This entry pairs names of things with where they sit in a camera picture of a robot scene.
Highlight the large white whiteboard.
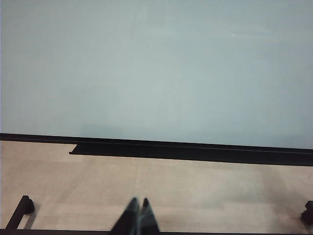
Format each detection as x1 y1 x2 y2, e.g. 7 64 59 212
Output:
0 0 313 149

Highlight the black whiteboard bottom rail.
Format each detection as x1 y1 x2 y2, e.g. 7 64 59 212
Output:
0 133 313 167

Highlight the black stand leg with caster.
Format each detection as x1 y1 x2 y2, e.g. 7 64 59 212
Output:
4 195 35 231

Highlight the black stand crossbar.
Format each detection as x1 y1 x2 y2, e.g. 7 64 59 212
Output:
0 229 313 235

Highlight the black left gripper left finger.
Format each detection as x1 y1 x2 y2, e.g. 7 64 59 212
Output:
112 197 140 235

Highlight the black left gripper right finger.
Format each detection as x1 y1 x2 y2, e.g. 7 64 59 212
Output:
139 197 161 235

